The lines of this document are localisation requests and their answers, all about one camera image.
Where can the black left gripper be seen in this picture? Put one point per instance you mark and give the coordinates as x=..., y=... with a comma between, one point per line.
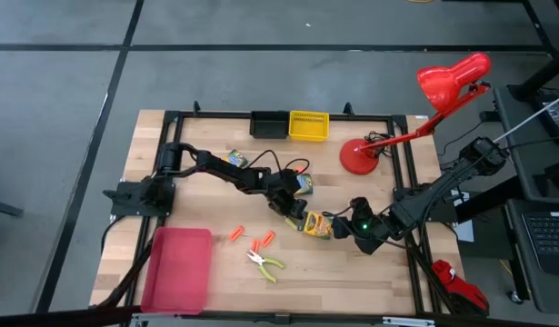
x=286, y=200

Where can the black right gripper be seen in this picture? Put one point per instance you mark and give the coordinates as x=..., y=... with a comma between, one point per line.
x=345, y=227

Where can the yellow green crayon box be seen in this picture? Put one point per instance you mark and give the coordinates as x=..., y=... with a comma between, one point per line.
x=316, y=225

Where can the orange eraser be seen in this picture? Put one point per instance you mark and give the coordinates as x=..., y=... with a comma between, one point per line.
x=236, y=233
x=268, y=238
x=300, y=170
x=255, y=245

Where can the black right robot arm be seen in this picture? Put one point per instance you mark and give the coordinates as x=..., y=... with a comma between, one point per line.
x=442, y=188

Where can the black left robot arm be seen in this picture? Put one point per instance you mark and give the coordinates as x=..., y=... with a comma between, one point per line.
x=224, y=170

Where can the yellow green marker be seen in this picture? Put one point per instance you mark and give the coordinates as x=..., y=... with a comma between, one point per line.
x=292, y=223

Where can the red desk lamp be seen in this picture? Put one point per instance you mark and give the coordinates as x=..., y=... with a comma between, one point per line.
x=358, y=159

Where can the yellow plastic basket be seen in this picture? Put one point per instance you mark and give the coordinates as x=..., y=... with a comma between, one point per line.
x=308, y=125

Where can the black plastic basket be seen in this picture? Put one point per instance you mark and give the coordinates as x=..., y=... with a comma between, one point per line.
x=269, y=125

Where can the pink plastic bin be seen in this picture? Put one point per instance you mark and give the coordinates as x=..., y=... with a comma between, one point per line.
x=176, y=272

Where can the red and black glove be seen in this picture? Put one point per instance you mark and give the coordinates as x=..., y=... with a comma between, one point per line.
x=461, y=288

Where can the black side cart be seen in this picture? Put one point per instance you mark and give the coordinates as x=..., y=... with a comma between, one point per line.
x=524, y=172

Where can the black laptop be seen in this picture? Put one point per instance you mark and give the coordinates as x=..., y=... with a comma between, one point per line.
x=549, y=240

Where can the silver metal rod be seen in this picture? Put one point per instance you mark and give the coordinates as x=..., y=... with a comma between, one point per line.
x=533, y=117

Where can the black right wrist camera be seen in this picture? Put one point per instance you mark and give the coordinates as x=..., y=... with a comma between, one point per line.
x=364, y=225

